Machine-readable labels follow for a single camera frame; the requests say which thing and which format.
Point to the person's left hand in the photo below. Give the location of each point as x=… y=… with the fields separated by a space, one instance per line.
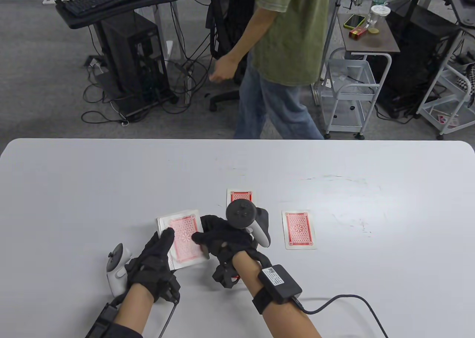
x=152 y=267

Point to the person's right hand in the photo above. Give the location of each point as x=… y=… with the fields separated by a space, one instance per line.
x=222 y=241

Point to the stack of red-backed cards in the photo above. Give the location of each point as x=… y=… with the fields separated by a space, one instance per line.
x=182 y=230

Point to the person's right forearm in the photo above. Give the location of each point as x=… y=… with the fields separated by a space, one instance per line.
x=285 y=319

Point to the black mesh office chair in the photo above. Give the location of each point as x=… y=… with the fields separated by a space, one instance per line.
x=230 y=3

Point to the grey tracking controller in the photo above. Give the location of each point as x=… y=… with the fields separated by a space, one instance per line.
x=241 y=213
x=117 y=275

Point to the black computer tower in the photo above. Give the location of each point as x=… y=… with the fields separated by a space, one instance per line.
x=415 y=48
x=126 y=48

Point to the glass jar white lid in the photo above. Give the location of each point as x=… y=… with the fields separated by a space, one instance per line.
x=378 y=16

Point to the card pile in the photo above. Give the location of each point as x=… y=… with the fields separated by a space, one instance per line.
x=241 y=196
x=298 y=229

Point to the black white checkered cloth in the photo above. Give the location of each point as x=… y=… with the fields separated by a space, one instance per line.
x=468 y=80

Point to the brown side table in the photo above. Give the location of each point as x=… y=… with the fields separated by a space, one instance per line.
x=371 y=42

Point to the person's left forearm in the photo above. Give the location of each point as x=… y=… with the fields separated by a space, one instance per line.
x=133 y=304

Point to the red white small box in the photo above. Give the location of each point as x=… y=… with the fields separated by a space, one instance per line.
x=447 y=120

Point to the silver metal post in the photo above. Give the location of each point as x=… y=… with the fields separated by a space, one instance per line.
x=334 y=20

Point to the green-cased phone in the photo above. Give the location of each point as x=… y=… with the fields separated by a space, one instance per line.
x=354 y=20

